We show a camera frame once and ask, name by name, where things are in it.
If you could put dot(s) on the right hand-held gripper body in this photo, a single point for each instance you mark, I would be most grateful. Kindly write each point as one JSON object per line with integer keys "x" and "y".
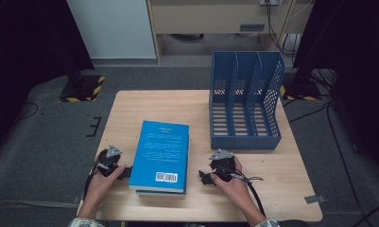
{"x": 223, "y": 165}

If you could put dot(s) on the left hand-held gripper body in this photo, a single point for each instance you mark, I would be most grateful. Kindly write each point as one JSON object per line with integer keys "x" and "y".
{"x": 110, "y": 161}

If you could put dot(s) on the blue file rack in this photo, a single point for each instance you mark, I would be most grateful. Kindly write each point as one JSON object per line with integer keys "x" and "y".
{"x": 240, "y": 143}

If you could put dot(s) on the bright blue book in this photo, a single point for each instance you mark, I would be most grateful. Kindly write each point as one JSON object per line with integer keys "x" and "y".
{"x": 160, "y": 151}

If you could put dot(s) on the person's left hand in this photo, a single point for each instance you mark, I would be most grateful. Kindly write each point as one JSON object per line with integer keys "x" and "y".
{"x": 99, "y": 189}

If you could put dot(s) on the person's right hand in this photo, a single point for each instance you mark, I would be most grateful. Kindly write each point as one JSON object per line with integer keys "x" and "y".
{"x": 237, "y": 192}

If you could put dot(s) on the grey tape piece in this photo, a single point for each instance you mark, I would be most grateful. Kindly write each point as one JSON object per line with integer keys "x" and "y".
{"x": 314, "y": 199}
{"x": 77, "y": 199}

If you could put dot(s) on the black stand base striped tape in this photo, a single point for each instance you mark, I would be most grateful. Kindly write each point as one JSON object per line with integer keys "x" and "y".
{"x": 303, "y": 90}
{"x": 83, "y": 90}

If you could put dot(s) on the white cabinet panel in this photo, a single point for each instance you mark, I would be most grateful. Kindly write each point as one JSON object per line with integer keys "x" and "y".
{"x": 111, "y": 28}

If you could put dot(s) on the grey label plate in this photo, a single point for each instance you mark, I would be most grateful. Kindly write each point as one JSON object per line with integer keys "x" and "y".
{"x": 252, "y": 27}

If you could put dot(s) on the black curtain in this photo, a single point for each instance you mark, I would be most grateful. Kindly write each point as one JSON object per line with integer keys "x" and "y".
{"x": 26, "y": 47}
{"x": 357, "y": 63}

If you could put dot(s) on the beige wooden desk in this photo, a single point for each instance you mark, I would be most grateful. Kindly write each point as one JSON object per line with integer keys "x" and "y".
{"x": 209, "y": 19}

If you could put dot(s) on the white power strip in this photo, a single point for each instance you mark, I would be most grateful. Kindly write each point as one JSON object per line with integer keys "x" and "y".
{"x": 269, "y": 2}

